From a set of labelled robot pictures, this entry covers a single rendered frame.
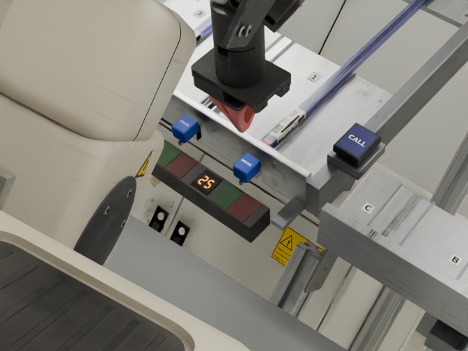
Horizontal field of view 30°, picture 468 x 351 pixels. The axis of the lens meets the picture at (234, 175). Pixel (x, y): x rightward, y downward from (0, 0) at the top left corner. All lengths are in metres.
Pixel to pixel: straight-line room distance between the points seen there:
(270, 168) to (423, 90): 0.25
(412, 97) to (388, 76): 1.95
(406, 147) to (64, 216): 2.63
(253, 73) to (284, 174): 0.21
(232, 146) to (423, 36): 2.03
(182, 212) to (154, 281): 0.66
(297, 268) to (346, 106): 0.24
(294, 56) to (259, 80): 0.30
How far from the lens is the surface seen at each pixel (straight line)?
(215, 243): 1.55
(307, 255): 1.14
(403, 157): 3.14
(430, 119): 3.12
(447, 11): 1.37
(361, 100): 1.22
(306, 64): 1.27
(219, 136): 1.19
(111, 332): 0.34
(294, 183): 1.13
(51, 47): 0.56
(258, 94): 0.97
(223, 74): 0.98
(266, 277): 1.51
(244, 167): 1.13
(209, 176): 1.15
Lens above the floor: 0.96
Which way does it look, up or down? 14 degrees down
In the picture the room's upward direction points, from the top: 26 degrees clockwise
